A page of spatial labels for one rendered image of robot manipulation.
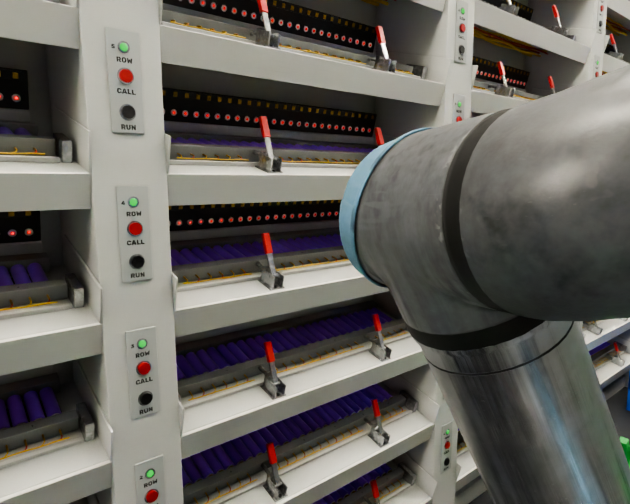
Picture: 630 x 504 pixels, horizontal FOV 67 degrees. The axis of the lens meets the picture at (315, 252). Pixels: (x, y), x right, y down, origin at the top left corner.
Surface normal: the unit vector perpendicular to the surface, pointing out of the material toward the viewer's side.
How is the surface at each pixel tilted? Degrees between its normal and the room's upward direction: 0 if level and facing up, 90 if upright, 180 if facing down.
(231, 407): 16
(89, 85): 90
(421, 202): 82
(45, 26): 106
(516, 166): 71
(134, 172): 90
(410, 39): 90
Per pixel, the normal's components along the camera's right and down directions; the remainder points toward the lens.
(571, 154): -0.63, -0.25
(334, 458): 0.17, -0.92
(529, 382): -0.04, 0.32
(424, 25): -0.77, 0.10
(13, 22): 0.61, 0.37
